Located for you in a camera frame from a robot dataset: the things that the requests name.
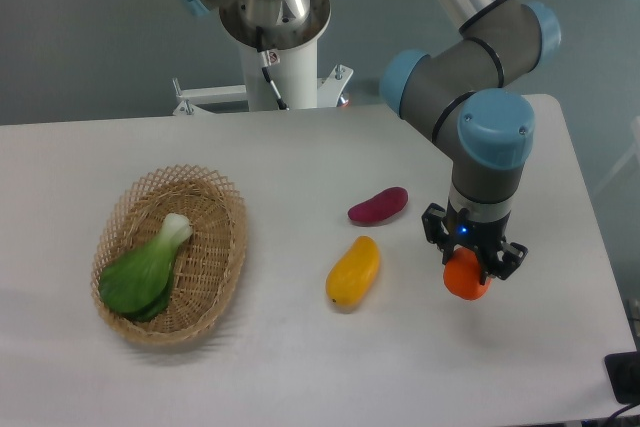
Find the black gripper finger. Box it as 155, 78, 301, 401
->
478, 239, 528, 285
421, 203, 457, 264

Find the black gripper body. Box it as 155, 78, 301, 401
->
443, 200, 510, 253

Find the orange fruit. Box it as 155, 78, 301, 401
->
443, 247, 491, 301

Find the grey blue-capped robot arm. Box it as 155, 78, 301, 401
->
181, 0, 561, 285

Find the woven wicker basket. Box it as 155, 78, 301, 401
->
91, 165, 247, 346

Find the purple sweet potato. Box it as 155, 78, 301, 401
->
347, 186, 409, 226

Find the yellow mango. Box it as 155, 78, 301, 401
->
325, 236, 381, 311

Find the black device at table edge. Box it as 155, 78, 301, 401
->
604, 351, 639, 404

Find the green bok choy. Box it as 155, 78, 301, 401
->
98, 213, 193, 322

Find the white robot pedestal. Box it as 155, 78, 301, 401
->
172, 0, 353, 116

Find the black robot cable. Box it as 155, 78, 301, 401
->
255, 26, 291, 111

